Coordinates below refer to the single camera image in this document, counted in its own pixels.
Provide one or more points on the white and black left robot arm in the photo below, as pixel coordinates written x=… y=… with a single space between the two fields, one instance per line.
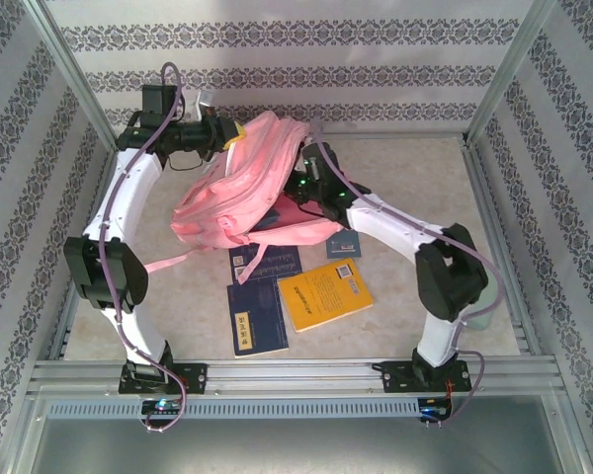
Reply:
x=128 y=197

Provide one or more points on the dark blue book QR codes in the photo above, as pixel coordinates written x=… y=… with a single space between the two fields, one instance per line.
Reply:
x=277 y=261

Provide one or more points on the grey metal sheet panel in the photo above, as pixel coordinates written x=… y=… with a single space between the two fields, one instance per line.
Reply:
x=286 y=444

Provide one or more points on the pink student backpack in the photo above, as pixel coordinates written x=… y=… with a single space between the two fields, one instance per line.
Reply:
x=237 y=197

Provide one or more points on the dark blue book yellow label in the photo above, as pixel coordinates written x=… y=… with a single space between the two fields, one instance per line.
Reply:
x=257 y=316

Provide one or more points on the aluminium frame rail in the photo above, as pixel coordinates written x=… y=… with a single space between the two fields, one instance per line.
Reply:
x=101 y=180
x=484 y=197
x=415 y=136

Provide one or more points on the aluminium frame post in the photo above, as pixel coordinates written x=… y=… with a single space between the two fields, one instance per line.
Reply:
x=20 y=434
x=509 y=69
x=573 y=434
x=74 y=79

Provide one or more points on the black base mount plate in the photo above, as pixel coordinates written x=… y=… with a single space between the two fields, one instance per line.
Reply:
x=195 y=377
x=393 y=377

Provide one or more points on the yellow paperback book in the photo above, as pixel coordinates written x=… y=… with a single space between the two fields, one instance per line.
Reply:
x=326 y=296

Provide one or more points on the small grey-blue booklet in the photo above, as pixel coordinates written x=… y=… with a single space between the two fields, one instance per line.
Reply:
x=345 y=247

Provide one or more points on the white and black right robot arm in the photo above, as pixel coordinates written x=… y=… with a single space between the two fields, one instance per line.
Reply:
x=390 y=224

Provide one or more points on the aluminium mounting rail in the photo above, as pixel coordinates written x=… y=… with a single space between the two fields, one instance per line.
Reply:
x=286 y=377

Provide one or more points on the small controller circuit board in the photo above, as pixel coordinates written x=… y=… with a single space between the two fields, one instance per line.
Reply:
x=160 y=406
x=432 y=410

